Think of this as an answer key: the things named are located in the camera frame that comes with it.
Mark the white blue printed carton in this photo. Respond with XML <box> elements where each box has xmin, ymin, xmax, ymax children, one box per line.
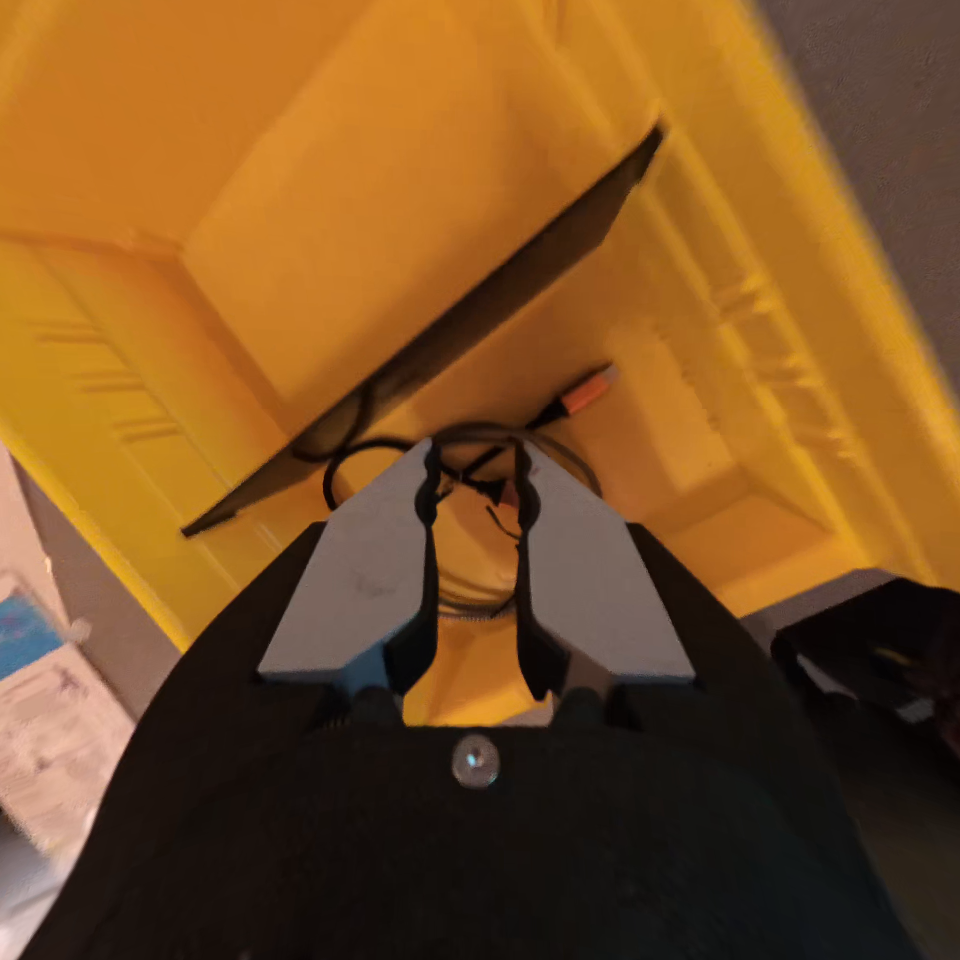
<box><xmin>0</xmin><ymin>573</ymin><xmax>136</xmax><ymax>860</ymax></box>

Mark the yellow plastic bin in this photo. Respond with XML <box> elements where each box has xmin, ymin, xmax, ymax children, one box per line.
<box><xmin>0</xmin><ymin>0</ymin><xmax>960</xmax><ymax>654</ymax></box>

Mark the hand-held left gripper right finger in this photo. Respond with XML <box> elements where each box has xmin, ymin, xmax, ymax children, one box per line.
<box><xmin>512</xmin><ymin>438</ymin><xmax>697</xmax><ymax>705</ymax></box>

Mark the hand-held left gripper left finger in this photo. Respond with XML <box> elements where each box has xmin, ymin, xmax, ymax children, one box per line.
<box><xmin>257</xmin><ymin>437</ymin><xmax>444</xmax><ymax>697</ymax></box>

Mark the orange-plug usb-c cable blue tie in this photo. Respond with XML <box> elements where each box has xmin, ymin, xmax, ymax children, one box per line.
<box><xmin>427</xmin><ymin>362</ymin><xmax>621</xmax><ymax>620</ymax></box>

